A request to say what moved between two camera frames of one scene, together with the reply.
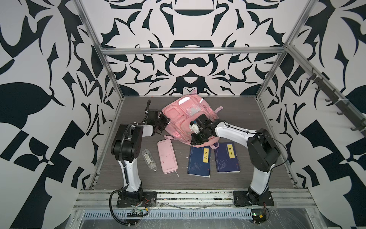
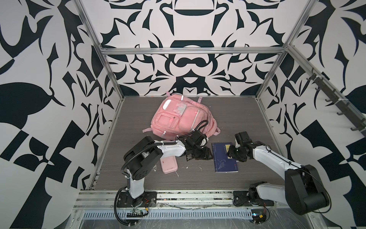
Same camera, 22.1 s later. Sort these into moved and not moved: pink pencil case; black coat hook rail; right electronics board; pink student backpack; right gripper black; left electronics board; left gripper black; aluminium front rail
Moved: right gripper black; pink student backpack; left gripper black
Not moved: left electronics board; right electronics board; black coat hook rail; pink pencil case; aluminium front rail
